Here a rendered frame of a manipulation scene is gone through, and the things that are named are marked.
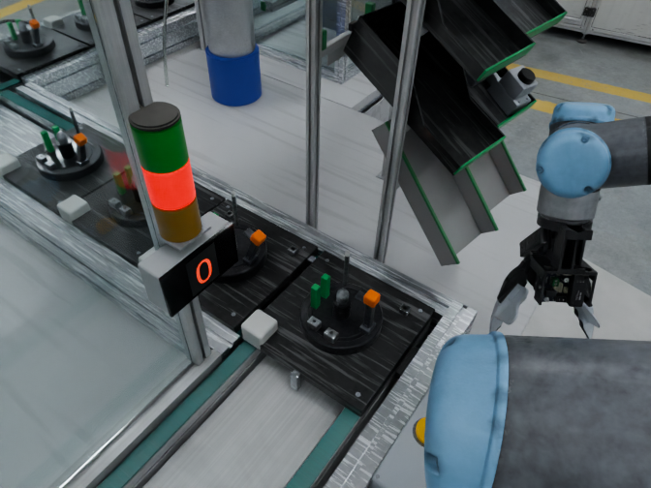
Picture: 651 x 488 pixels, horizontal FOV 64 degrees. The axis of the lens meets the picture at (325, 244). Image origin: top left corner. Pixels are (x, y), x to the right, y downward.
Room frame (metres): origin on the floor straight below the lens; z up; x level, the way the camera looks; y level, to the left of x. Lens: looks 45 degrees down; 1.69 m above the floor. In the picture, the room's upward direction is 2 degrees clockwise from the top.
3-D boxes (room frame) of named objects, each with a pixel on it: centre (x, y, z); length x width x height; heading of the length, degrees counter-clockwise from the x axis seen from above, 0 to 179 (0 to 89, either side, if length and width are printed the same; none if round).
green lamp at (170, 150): (0.45, 0.17, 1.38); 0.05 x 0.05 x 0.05
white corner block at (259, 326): (0.51, 0.10, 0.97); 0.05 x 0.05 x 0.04; 56
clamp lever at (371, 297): (0.52, -0.07, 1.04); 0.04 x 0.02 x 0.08; 56
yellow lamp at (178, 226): (0.45, 0.17, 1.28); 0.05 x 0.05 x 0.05
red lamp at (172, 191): (0.45, 0.17, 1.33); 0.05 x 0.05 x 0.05
